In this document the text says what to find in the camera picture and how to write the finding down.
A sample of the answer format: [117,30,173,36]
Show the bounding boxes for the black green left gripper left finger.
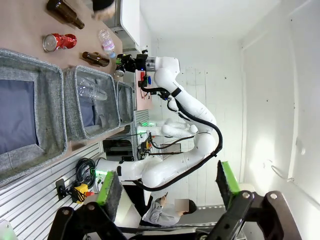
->
[47,170,129,240]

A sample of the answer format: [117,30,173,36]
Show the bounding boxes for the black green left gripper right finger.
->
[215,160,303,240]

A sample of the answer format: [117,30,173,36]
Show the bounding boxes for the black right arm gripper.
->
[115,53,147,74]

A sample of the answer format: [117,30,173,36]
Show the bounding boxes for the forearm in black sleeve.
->
[90,0,116,22]

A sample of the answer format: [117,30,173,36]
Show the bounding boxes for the small grey fabric basket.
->
[115,80,135,127]

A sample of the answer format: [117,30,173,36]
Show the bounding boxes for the crushed red can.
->
[42,33,78,53]

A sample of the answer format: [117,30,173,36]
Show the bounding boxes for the medium grey fabric basket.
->
[63,65,122,141]

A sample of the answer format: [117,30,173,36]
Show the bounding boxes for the large grey fabric basket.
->
[0,47,69,187]

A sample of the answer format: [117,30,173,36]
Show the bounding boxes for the clear plastic bottle with label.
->
[97,28,117,60]

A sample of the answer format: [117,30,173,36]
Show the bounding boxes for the small brown glass bottle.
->
[82,51,111,68]

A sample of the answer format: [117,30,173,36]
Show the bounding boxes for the red and blue tools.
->
[138,70,152,88]

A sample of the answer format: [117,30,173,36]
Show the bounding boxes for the yellow emergency stop button box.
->
[66,183,95,205]

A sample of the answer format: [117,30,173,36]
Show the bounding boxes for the white board panel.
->
[119,0,152,52]

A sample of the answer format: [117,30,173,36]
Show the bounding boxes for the clear crushed plastic bottle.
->
[77,76,109,102]

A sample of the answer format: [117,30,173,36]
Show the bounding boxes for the pink background table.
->
[134,69,155,111]

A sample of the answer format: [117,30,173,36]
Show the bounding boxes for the seated person in grey hoodie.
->
[141,191,198,228]

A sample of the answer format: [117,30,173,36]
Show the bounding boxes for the yellow background control box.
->
[139,136,154,155]

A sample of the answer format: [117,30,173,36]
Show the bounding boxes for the large brown glass bottle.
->
[46,0,86,30]

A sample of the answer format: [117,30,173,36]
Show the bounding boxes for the coiled black cable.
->
[74,157,98,189]

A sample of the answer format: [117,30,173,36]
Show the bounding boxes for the black corrugated cable hose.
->
[134,86,224,193]

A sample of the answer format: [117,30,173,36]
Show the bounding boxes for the black wall socket plate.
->
[55,178,68,201]

